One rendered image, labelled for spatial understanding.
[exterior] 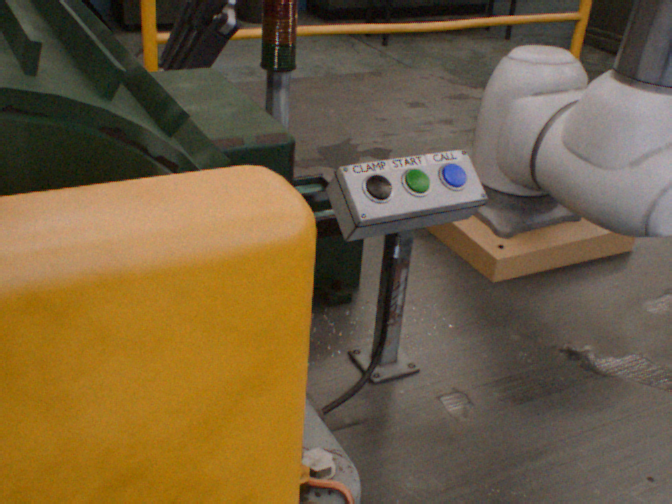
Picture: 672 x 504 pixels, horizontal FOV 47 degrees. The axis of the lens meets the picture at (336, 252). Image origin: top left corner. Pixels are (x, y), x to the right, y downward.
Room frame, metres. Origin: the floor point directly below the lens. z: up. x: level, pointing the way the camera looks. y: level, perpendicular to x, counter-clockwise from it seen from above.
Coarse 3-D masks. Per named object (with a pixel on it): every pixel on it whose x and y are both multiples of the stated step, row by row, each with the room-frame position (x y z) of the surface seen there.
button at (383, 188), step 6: (372, 180) 0.78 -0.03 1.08; (378, 180) 0.78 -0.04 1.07; (384, 180) 0.78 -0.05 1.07; (366, 186) 0.77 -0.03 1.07; (372, 186) 0.77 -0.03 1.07; (378, 186) 0.77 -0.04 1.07; (384, 186) 0.78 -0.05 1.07; (390, 186) 0.78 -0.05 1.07; (372, 192) 0.77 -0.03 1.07; (378, 192) 0.77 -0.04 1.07; (384, 192) 0.77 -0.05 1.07; (390, 192) 0.77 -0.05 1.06; (378, 198) 0.76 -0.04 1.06; (384, 198) 0.77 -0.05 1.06
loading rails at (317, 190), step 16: (304, 176) 1.11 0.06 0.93; (320, 176) 1.11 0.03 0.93; (304, 192) 1.07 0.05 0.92; (320, 192) 1.08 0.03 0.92; (320, 208) 1.08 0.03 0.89; (320, 224) 0.97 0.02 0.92; (336, 224) 0.98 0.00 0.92; (320, 240) 0.97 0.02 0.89; (336, 240) 0.98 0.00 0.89; (320, 256) 0.97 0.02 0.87; (336, 256) 0.98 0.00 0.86; (352, 256) 0.99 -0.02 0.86; (320, 272) 0.97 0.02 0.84; (336, 272) 0.98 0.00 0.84; (352, 272) 1.00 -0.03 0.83; (320, 288) 0.96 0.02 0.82; (336, 288) 0.96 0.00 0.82; (352, 288) 1.00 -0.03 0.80; (336, 304) 0.95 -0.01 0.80
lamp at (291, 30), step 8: (264, 16) 1.32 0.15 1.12; (296, 16) 1.33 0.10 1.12; (264, 24) 1.32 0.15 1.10; (272, 24) 1.31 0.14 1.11; (280, 24) 1.31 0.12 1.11; (288, 24) 1.31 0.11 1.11; (296, 24) 1.33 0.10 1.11; (264, 32) 1.32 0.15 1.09; (272, 32) 1.31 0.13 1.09; (280, 32) 1.31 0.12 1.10; (288, 32) 1.31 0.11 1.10; (296, 32) 1.33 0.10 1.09; (264, 40) 1.32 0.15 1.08; (272, 40) 1.31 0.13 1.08; (280, 40) 1.31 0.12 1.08; (288, 40) 1.31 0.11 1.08; (296, 40) 1.34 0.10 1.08
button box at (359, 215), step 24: (360, 168) 0.79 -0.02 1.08; (384, 168) 0.80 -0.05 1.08; (408, 168) 0.82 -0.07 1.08; (432, 168) 0.83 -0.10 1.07; (336, 192) 0.79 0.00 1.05; (360, 192) 0.77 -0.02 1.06; (408, 192) 0.79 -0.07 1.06; (432, 192) 0.80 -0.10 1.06; (456, 192) 0.81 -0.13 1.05; (480, 192) 0.82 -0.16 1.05; (336, 216) 0.78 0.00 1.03; (360, 216) 0.74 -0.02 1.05; (384, 216) 0.75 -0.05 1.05; (408, 216) 0.77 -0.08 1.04; (432, 216) 0.80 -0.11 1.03; (456, 216) 0.82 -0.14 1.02
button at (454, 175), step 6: (444, 168) 0.83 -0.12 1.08; (450, 168) 0.83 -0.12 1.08; (456, 168) 0.83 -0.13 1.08; (462, 168) 0.84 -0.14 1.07; (444, 174) 0.82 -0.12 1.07; (450, 174) 0.82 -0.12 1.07; (456, 174) 0.82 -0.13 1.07; (462, 174) 0.83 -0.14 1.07; (450, 180) 0.82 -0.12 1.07; (456, 180) 0.82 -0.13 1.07; (462, 180) 0.82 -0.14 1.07; (456, 186) 0.81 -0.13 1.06
